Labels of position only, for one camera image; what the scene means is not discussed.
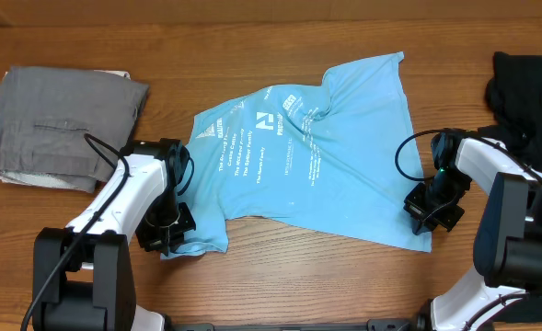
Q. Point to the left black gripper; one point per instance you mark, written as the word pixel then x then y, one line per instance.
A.
pixel 153 241

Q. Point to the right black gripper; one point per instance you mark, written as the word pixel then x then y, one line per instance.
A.
pixel 421 216

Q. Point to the light blue printed t-shirt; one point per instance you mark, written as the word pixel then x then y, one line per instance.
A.
pixel 335 158

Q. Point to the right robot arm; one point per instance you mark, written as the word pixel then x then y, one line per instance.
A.
pixel 504 283

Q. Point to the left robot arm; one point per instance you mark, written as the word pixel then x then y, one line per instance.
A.
pixel 82 273

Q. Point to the black polo shirt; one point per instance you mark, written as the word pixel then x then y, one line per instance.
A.
pixel 514 95

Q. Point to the folded grey trousers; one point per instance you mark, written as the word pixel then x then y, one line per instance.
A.
pixel 44 115

